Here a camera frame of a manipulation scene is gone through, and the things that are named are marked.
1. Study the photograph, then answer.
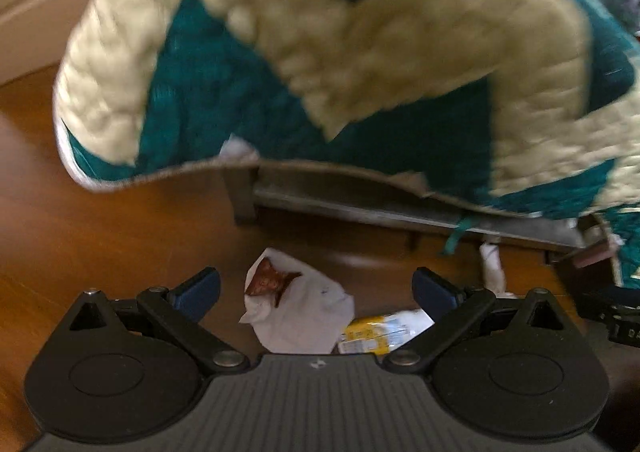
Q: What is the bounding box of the white yellow plastic bottle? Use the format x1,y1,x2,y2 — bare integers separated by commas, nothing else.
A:
336,309,434,357

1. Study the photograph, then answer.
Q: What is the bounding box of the teal cream zigzag quilt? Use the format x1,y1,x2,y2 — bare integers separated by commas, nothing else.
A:
53,0,639,288

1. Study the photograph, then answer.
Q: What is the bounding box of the white crumpled tissue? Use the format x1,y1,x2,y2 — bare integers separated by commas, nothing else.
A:
480,243,515,298

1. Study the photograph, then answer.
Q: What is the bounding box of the crumpled white paper bag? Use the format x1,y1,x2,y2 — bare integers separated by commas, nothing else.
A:
240,248,355,354

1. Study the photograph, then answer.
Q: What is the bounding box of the grey metal bed frame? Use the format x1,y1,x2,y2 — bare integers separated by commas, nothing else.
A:
222,164,616,255

